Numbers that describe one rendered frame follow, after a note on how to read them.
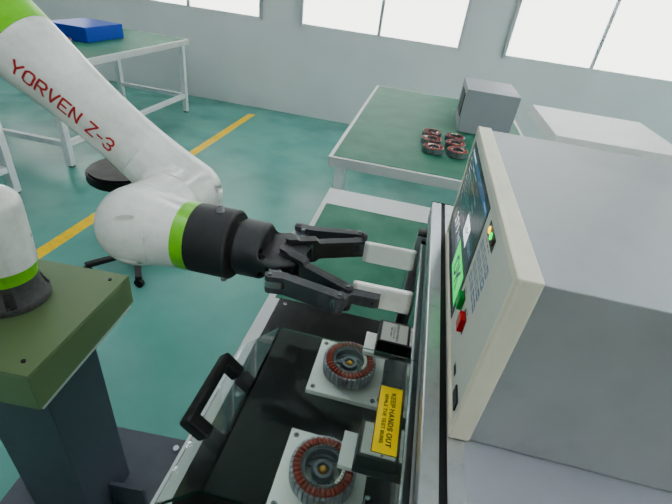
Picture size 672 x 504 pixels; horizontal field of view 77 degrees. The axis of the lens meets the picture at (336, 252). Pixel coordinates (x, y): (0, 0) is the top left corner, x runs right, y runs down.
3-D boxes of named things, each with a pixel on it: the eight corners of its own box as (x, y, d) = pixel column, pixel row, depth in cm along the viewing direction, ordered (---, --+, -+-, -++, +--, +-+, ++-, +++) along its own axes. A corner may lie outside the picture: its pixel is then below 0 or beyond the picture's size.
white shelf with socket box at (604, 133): (500, 271, 139) (556, 135, 114) (490, 220, 170) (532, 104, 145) (612, 295, 135) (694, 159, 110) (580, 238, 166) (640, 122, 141)
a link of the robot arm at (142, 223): (81, 271, 56) (65, 193, 51) (138, 231, 67) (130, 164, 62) (180, 293, 54) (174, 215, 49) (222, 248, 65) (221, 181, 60)
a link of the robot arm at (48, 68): (-23, 81, 60) (1, 15, 55) (41, 73, 70) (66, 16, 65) (178, 251, 67) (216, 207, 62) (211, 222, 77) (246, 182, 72)
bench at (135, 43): (-29, 149, 338) (-67, 45, 297) (121, 98, 496) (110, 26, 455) (73, 170, 327) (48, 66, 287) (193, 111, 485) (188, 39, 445)
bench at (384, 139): (314, 277, 249) (328, 155, 209) (363, 167, 403) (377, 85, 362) (504, 320, 237) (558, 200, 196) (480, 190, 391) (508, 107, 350)
